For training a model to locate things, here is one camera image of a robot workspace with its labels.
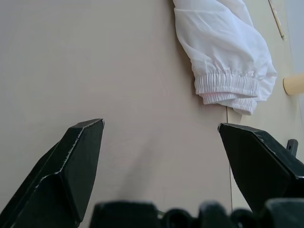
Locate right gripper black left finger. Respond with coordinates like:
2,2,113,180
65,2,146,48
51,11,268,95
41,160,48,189
0,118,105,228

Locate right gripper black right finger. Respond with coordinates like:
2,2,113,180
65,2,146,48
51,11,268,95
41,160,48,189
218,123,304,212

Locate white shorts garment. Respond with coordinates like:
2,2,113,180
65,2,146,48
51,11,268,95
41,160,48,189
172,0,278,116

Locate dark grey USB hub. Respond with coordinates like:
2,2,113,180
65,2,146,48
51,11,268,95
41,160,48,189
285,139,299,158

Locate cream cylindrical cup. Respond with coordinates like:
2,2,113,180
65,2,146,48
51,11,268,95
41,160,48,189
282,73,304,95

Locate thin wooden stick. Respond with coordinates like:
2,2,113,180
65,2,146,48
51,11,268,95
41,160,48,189
267,0,285,41

